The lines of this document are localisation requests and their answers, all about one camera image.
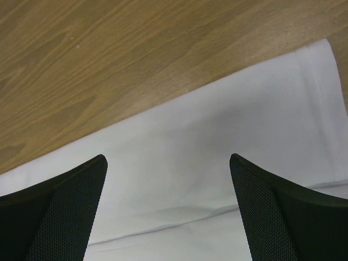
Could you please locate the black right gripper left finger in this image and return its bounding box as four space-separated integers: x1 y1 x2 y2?
1 154 108 261

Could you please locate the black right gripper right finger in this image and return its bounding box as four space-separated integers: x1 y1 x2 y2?
229 154 347 260

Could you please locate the white t shirt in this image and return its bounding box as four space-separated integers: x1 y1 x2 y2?
1 39 347 260

